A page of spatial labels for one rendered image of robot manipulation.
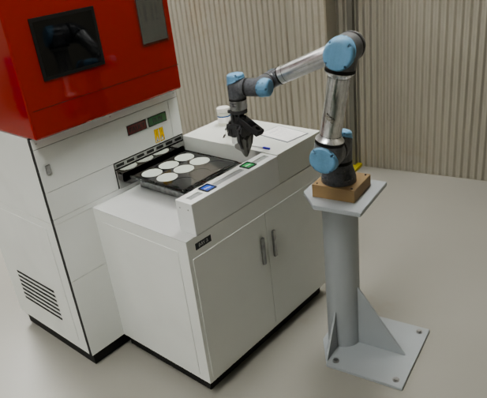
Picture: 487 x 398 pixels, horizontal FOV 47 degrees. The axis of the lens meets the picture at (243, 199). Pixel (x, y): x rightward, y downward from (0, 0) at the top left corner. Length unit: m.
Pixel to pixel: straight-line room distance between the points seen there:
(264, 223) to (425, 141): 2.27
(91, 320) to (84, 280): 0.22
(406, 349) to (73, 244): 1.64
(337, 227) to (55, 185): 1.24
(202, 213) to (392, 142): 2.66
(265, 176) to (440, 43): 2.19
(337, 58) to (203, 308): 1.15
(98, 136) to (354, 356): 1.58
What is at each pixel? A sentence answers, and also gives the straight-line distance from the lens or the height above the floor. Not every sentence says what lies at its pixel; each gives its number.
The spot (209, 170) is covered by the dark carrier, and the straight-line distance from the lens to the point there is 2.65.
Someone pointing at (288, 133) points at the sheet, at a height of 0.97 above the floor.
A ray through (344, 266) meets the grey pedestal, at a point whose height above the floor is 0.48.
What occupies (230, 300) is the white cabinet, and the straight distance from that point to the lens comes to 2.54.
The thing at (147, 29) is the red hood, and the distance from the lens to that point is 2.70.
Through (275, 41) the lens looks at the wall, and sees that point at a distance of 4.84.
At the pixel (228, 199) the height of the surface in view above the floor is 0.89.
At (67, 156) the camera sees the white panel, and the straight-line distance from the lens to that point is 2.57.
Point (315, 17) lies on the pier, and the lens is 4.44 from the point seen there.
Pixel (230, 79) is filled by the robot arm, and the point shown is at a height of 1.36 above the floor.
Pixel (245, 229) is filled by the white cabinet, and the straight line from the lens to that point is 2.48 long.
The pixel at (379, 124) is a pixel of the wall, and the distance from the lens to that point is 4.65.
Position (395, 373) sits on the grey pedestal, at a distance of 2.77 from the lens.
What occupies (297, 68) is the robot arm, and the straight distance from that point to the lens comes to 2.34.
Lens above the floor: 1.91
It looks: 26 degrees down
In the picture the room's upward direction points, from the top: 7 degrees counter-clockwise
